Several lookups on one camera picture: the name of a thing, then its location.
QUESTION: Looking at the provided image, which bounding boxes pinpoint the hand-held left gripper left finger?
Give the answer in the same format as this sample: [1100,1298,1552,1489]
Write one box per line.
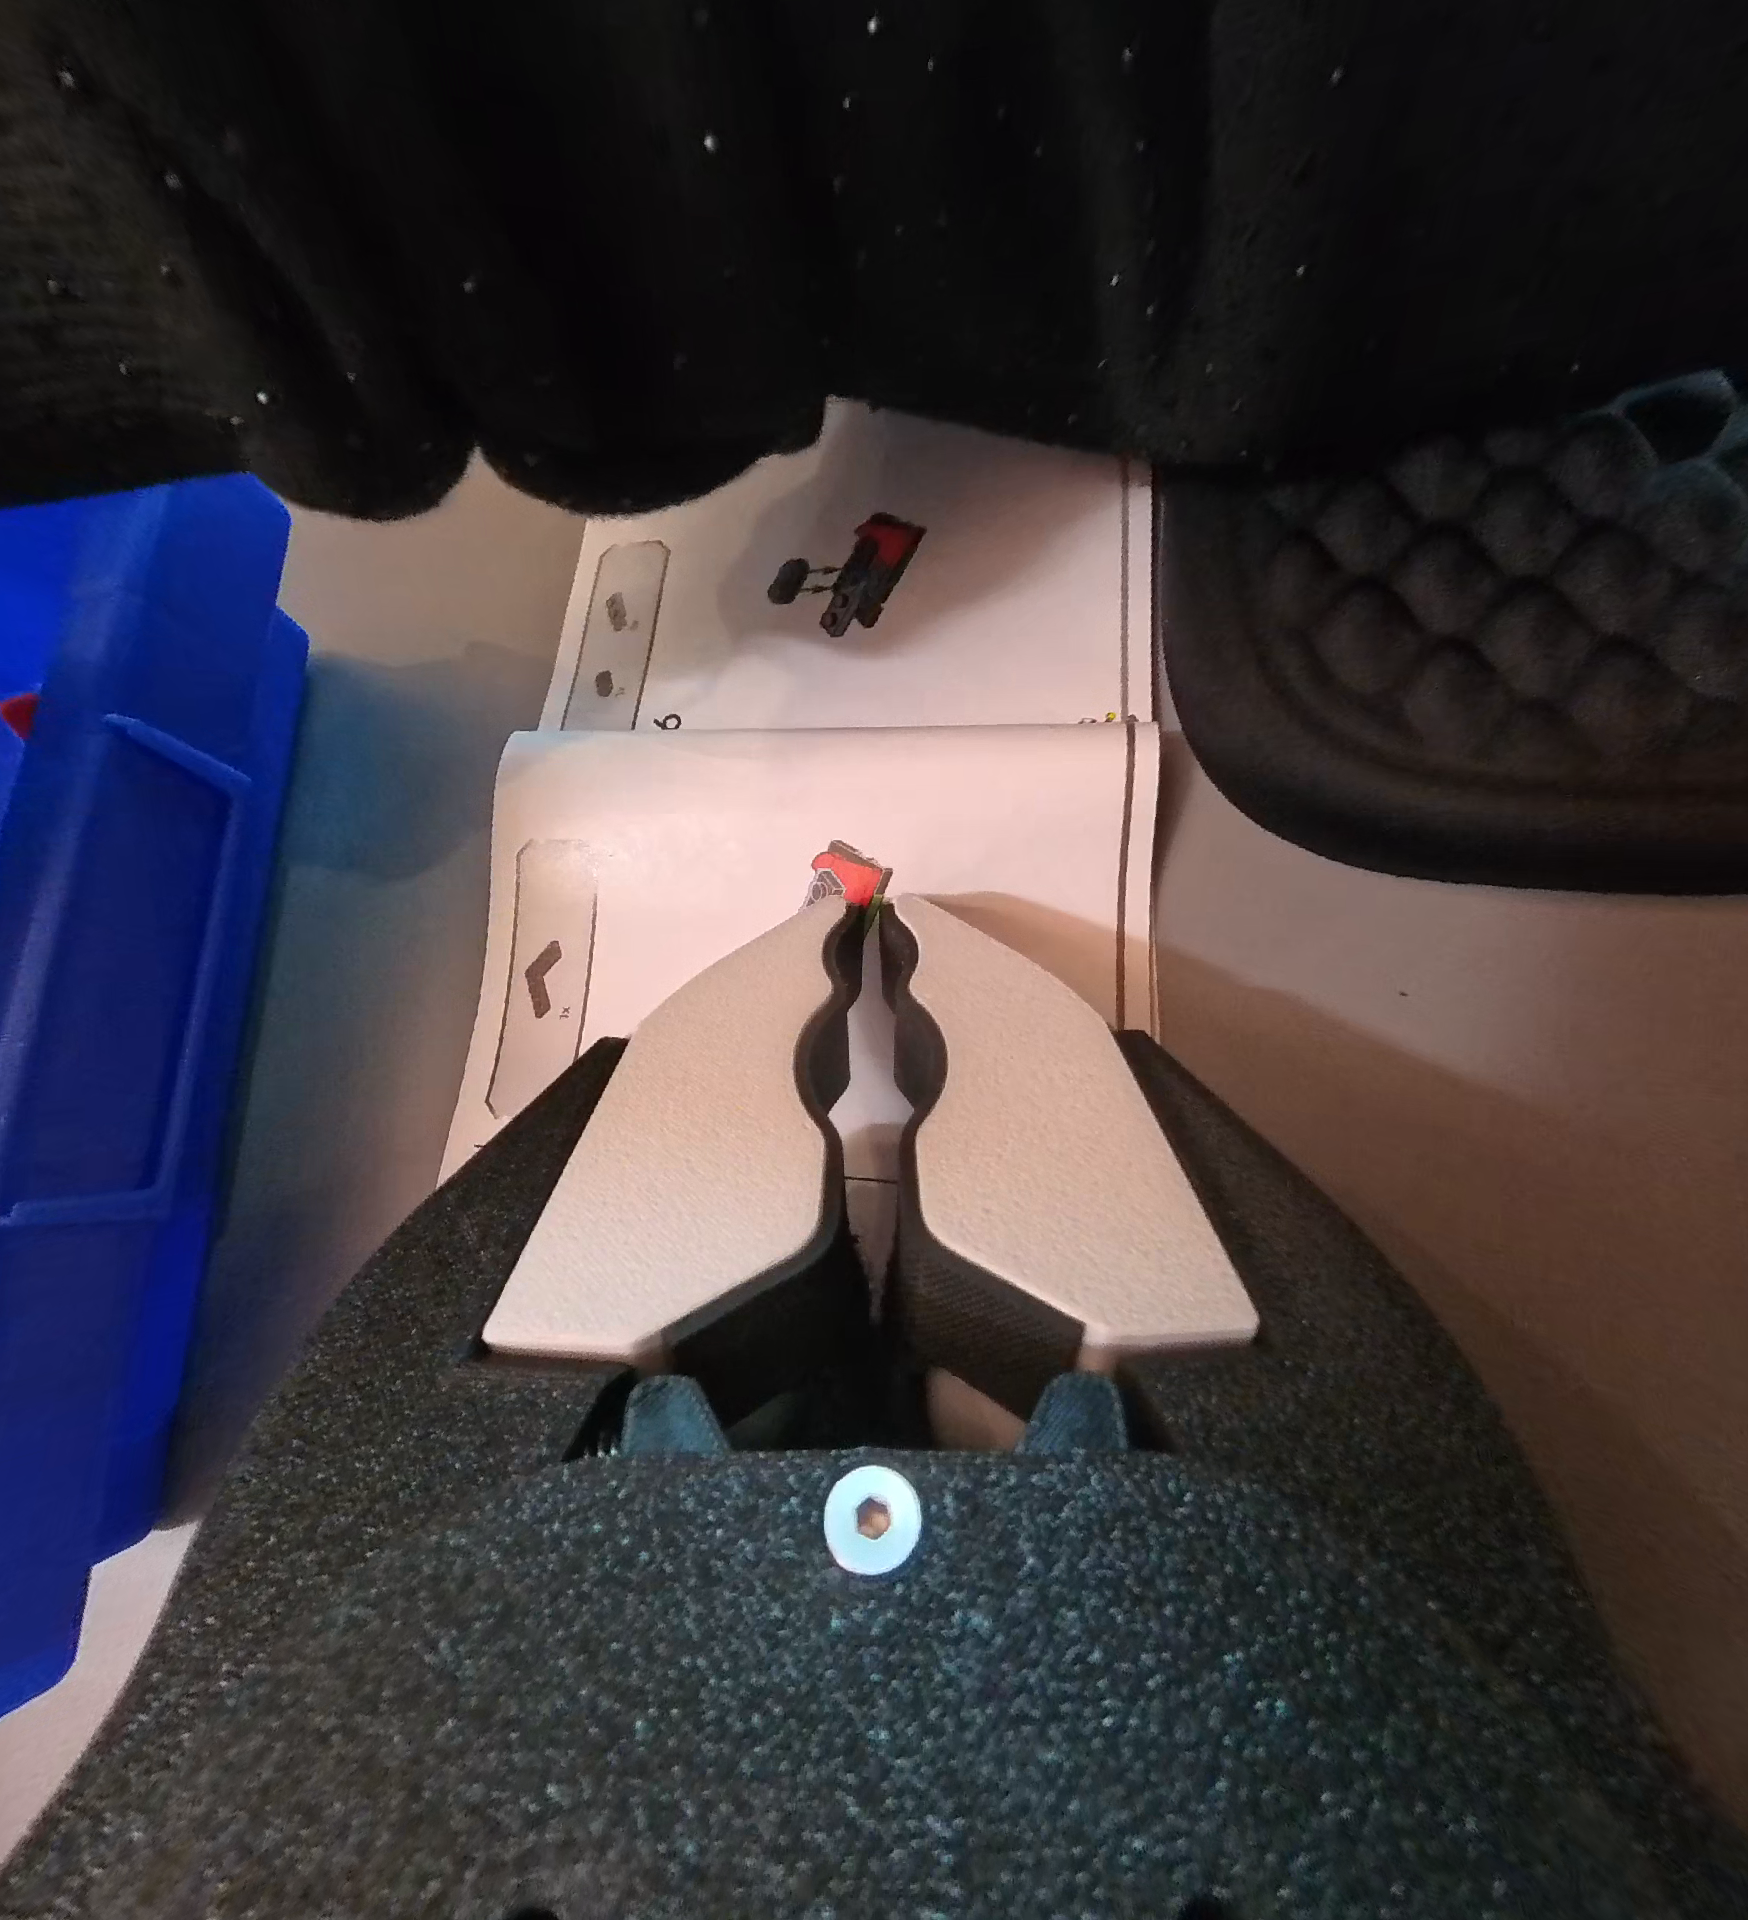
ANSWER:
[480,904,875,1370]

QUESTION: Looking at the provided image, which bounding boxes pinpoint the person's right forearm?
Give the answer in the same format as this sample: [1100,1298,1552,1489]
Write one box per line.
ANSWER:
[0,0,1748,524]

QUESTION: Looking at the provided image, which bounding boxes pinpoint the blue storage bin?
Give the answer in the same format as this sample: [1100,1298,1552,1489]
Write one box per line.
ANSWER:
[0,472,313,1764]

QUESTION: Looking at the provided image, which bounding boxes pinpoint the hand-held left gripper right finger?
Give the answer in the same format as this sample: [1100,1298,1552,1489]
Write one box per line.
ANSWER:
[877,893,1261,1372]

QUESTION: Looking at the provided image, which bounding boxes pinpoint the white instruction booklet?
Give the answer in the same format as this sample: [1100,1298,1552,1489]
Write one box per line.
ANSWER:
[437,395,1164,1187]

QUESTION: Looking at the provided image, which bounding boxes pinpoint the black quilted cushion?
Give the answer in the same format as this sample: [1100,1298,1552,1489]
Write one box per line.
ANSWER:
[1157,359,1748,900]

